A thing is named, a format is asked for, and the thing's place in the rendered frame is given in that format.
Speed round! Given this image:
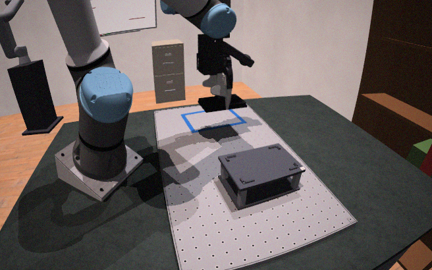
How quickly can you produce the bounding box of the blue tape outline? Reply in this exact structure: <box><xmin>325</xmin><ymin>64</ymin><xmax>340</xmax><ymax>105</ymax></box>
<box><xmin>181</xmin><ymin>109</ymin><xmax>247</xmax><ymax>133</ymax></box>

